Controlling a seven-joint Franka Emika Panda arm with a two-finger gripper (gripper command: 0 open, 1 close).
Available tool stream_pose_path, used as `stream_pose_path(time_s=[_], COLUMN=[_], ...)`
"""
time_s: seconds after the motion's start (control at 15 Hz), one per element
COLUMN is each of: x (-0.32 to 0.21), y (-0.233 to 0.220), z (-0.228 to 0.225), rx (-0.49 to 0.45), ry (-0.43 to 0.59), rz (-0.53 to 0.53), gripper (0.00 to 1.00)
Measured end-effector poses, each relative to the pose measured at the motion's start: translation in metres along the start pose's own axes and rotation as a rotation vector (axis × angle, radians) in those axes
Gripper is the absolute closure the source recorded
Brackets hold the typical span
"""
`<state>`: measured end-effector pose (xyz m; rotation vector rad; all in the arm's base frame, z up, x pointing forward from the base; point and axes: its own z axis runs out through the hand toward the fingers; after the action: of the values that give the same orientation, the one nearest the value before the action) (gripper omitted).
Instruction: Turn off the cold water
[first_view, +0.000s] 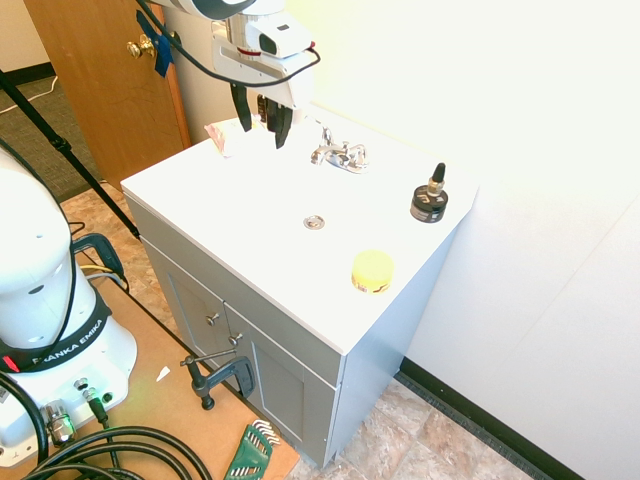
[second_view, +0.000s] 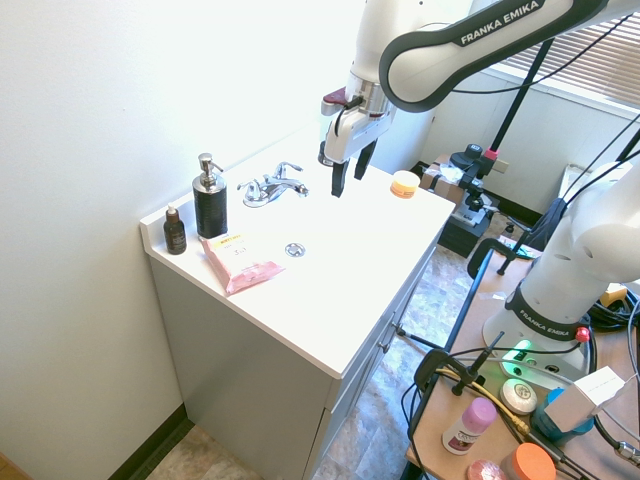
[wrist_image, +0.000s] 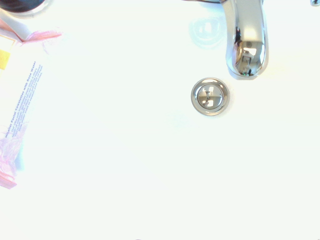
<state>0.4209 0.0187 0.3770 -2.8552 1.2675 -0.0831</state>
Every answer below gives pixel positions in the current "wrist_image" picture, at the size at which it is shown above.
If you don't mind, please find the white sink basin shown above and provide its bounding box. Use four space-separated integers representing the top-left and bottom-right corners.
0 0 320 240

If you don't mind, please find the chrome sink drain stopper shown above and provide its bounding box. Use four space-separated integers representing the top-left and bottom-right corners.
190 77 230 117

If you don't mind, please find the chrome faucet spout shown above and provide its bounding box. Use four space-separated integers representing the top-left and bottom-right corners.
182 0 270 81

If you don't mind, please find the pink facial towelettes pack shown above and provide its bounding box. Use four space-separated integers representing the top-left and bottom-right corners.
0 18 63 190

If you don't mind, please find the dark round container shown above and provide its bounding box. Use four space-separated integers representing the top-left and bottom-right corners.
0 0 54 19

